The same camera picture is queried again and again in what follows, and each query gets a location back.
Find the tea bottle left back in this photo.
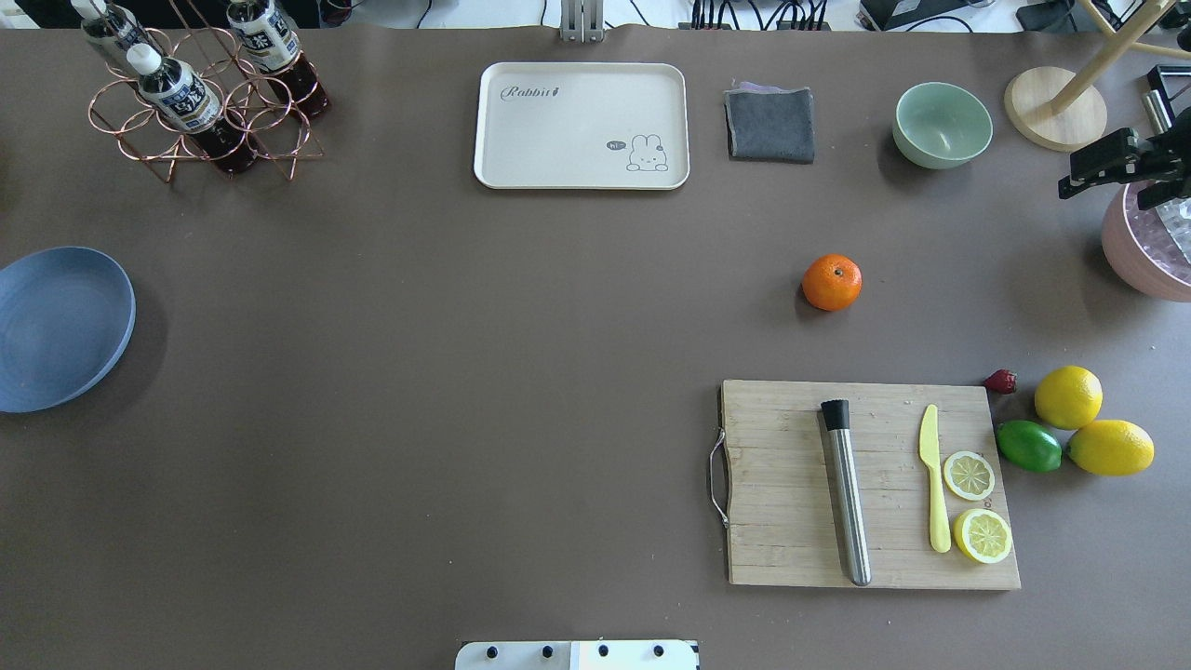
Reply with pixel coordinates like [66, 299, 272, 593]
[71, 0, 160, 73]

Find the grey folded cloth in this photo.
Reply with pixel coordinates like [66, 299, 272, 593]
[724, 81, 816, 165]

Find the yellow lemon lower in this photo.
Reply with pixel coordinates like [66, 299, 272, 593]
[1067, 420, 1156, 476]

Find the tea bottle front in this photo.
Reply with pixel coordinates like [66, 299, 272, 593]
[127, 44, 257, 174]

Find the lemon slice lower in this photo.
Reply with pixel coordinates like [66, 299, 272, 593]
[952, 509, 1014, 565]

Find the green bowl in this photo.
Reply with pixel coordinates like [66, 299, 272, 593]
[892, 82, 994, 169]

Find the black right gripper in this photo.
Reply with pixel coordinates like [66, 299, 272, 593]
[1058, 109, 1190, 209]

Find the pink bowl with ice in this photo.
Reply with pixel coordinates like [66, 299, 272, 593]
[1100, 182, 1190, 302]

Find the green lime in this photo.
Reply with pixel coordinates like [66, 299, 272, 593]
[994, 420, 1064, 474]

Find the tea bottle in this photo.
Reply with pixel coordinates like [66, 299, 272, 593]
[127, 44, 257, 174]
[71, 0, 160, 73]
[225, 1, 330, 120]

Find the lemon slice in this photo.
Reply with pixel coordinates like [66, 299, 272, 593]
[952, 509, 1014, 565]
[942, 450, 997, 502]

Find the lemon slice upper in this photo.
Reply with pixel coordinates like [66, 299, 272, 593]
[942, 450, 997, 502]

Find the blue plate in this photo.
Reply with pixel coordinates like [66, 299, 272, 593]
[1, 248, 137, 414]

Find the wooden cutting board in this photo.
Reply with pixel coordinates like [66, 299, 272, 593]
[721, 378, 1021, 591]

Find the cream rabbit tray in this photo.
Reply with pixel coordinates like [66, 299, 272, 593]
[473, 62, 690, 190]

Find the steel muddler black tip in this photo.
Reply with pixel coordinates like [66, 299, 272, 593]
[821, 399, 872, 588]

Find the yellow plastic knife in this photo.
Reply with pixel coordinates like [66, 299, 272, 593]
[918, 403, 952, 553]

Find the wooden cup tree stand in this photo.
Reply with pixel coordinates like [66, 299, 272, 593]
[1004, 1, 1187, 154]

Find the tea bottle right back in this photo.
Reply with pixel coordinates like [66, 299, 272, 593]
[225, 1, 330, 120]

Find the yellow lemon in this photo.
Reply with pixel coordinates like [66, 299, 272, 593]
[1067, 420, 1156, 476]
[1034, 367, 1104, 430]

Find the red strawberry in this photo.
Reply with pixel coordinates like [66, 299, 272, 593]
[983, 368, 1017, 395]

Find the aluminium frame post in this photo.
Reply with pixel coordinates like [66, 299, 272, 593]
[559, 0, 605, 44]

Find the copper wire bottle rack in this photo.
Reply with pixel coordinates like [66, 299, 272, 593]
[73, 1, 330, 182]

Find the yellow lemon upper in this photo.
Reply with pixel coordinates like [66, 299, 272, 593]
[1034, 367, 1104, 430]

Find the orange mandarin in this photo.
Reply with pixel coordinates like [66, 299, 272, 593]
[802, 253, 863, 311]

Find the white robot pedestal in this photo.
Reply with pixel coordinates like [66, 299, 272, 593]
[454, 639, 701, 669]

